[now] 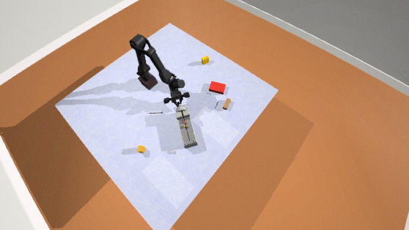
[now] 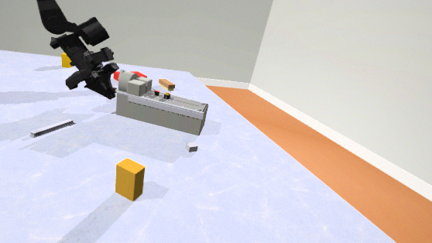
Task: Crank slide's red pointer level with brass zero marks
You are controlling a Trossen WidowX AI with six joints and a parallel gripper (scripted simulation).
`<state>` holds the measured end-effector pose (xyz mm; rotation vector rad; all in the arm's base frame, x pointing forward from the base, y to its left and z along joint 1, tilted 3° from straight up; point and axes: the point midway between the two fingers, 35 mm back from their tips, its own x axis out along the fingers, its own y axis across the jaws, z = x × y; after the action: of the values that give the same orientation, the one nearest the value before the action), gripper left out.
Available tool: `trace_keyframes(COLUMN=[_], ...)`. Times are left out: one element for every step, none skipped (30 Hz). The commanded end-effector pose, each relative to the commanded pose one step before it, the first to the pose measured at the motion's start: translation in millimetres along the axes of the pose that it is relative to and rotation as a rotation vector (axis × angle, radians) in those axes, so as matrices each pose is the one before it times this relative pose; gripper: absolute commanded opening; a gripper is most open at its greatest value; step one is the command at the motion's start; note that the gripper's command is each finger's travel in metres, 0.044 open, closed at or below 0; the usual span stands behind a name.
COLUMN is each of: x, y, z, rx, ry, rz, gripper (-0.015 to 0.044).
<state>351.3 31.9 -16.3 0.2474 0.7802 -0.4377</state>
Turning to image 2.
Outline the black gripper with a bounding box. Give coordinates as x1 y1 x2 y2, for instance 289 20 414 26
65 49 120 100

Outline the tan rectangular block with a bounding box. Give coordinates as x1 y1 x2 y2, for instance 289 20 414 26
158 79 175 91

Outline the small white cube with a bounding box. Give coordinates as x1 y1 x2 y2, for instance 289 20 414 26
185 142 198 152

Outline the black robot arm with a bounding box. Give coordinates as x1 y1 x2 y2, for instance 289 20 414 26
37 0 114 69

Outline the red flat block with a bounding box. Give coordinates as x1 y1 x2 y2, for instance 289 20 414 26
114 71 147 81

